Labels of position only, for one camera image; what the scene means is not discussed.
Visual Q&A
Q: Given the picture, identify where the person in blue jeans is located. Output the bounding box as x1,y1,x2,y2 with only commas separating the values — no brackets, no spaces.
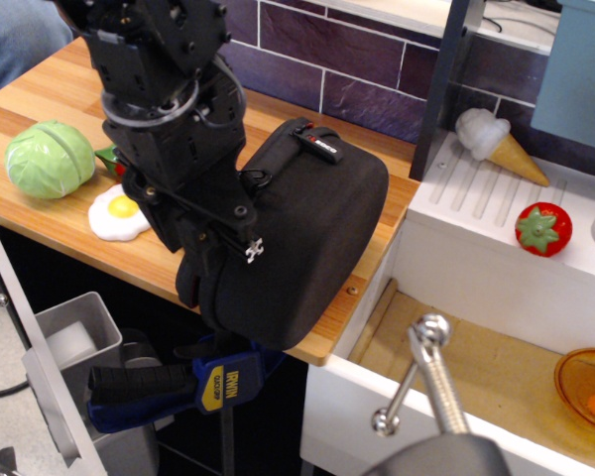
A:
0,1,73,89

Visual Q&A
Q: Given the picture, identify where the green toy cabbage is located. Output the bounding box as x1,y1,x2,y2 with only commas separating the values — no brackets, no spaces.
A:
4,120,95,199

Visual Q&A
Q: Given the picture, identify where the blue yellow bar clamp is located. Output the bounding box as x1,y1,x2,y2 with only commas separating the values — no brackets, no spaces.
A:
87,332,286,433

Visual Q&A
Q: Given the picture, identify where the toy ice cream cone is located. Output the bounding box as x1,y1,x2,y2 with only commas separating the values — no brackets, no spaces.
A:
455,108,549,187

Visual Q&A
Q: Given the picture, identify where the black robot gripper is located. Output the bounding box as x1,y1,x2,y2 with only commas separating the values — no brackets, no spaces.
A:
102,88,264,288

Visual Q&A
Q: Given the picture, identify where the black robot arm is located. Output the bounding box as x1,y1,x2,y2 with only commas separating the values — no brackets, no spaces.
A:
57,1,263,276

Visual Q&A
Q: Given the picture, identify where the toy fried egg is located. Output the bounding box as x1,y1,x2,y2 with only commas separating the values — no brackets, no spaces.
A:
88,184,151,242

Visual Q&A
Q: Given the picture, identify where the red toy tomato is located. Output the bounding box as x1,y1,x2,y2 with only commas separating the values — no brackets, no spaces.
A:
515,201,573,258

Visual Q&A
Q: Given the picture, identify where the white toy sink unit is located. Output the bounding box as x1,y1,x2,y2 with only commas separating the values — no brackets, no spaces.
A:
300,135,595,475

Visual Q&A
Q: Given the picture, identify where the red toy chili pepper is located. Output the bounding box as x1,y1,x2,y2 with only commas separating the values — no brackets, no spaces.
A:
94,145,126,179

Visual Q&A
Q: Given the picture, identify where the chrome toy faucet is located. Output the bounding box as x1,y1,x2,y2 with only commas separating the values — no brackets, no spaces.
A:
371,312,470,437

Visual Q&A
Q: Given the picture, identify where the grey metal bin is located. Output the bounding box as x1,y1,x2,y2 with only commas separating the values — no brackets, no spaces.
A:
36,292,123,415

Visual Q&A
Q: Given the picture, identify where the black zipper case bag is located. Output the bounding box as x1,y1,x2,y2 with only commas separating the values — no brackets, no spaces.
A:
176,118,389,358

